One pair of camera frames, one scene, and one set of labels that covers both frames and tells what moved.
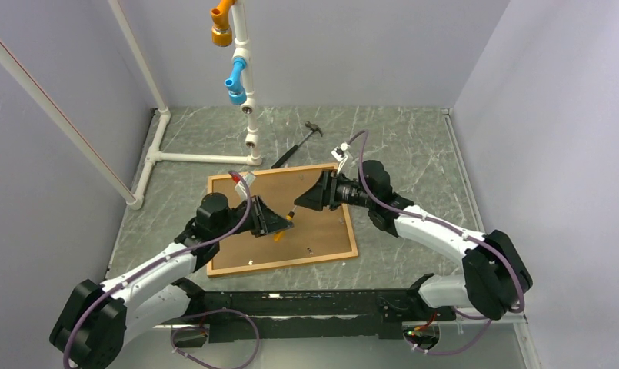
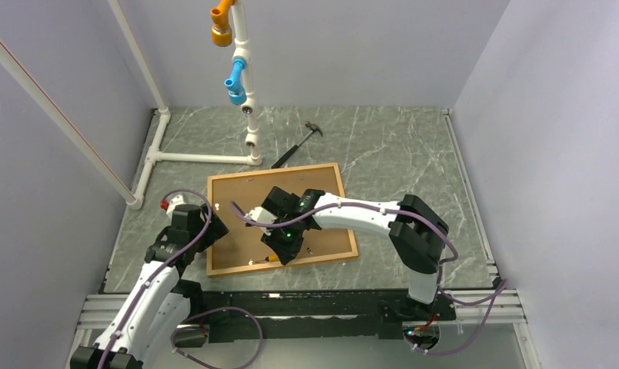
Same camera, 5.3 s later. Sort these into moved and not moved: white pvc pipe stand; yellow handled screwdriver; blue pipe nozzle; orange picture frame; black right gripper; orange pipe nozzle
Moved: yellow handled screwdriver; black right gripper
Not moved: white pvc pipe stand; blue pipe nozzle; orange picture frame; orange pipe nozzle
